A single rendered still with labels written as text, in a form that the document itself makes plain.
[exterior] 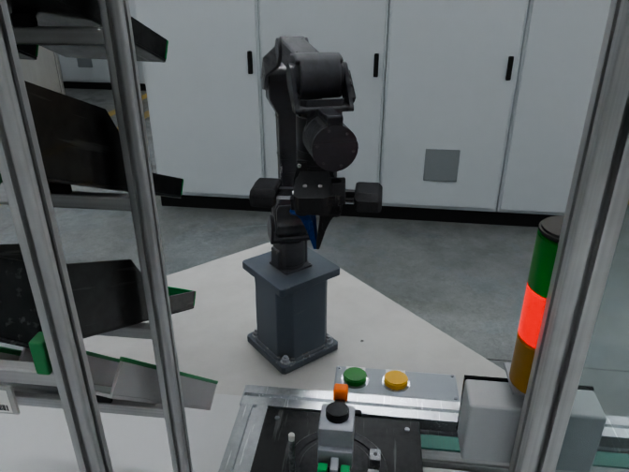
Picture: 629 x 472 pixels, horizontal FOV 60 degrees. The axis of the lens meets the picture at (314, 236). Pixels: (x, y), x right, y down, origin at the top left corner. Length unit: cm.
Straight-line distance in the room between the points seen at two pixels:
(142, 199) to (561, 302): 39
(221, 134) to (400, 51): 130
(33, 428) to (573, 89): 335
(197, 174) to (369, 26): 155
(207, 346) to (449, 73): 272
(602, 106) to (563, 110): 338
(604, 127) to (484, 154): 337
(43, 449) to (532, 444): 82
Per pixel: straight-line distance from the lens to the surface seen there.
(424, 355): 122
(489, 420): 56
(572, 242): 43
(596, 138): 41
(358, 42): 358
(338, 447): 74
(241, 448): 89
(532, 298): 49
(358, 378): 97
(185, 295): 74
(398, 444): 87
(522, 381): 53
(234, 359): 120
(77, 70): 889
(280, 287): 104
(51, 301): 44
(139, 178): 57
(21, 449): 113
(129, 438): 107
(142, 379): 70
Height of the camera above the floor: 160
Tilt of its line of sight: 26 degrees down
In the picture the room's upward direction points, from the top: straight up
